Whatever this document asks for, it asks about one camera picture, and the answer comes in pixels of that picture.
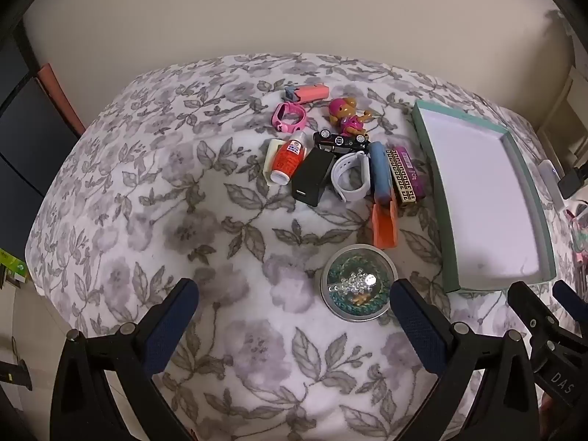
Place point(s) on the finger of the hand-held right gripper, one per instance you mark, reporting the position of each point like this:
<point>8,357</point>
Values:
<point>528,305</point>
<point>572,301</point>

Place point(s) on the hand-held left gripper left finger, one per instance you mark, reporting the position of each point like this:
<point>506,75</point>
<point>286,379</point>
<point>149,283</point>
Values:
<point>169,328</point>

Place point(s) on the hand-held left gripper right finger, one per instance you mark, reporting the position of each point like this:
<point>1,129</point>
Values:
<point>419,328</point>

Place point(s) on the round tin of beads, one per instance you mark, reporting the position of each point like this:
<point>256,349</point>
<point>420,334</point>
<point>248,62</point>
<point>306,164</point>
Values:
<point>353,285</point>

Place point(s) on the teal shallow cardboard box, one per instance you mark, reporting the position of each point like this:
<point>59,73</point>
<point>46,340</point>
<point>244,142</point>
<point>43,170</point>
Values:
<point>482,193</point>

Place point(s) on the white wrist watch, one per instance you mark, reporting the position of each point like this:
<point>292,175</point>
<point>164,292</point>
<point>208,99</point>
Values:
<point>360,190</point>

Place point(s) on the gold patterned metal case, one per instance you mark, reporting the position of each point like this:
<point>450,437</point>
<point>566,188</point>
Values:
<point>400,179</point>

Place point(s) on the blue and orange toy gun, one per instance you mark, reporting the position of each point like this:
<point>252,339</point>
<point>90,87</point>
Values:
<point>380,179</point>

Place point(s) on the black charger block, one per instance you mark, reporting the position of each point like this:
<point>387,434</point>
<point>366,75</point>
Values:
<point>312,177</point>

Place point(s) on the cream plastic clip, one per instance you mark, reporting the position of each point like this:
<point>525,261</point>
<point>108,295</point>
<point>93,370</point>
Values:
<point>268,165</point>

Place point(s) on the orange bottle white cap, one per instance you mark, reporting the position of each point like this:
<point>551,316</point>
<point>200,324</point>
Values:
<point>285,163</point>

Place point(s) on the black toy car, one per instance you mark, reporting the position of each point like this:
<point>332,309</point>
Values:
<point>340,141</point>

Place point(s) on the toy dog figure pink cap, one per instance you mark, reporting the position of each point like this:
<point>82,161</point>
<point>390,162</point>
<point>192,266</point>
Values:
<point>347,112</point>

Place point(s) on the pink wrist watch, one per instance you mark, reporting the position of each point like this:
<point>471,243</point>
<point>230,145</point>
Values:
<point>281,121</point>

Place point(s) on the pink and blue case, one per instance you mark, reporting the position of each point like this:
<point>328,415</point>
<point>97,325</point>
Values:
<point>307,93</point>

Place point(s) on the clear cup with clutter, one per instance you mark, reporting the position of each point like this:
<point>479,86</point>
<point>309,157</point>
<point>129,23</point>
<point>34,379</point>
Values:
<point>579,234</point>

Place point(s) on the black power adapter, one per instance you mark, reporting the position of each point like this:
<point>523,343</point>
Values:
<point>569,183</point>

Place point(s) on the white power bank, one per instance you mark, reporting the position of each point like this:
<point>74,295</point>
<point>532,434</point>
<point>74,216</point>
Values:
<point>549,181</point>

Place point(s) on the green packet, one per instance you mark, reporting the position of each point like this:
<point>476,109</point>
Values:
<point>11,268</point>

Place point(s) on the cream wooden shelf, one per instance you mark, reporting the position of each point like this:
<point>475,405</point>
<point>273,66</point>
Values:
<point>567,115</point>

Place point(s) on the dark cabinet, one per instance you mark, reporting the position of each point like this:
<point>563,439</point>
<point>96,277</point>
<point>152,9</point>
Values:
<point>23,147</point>

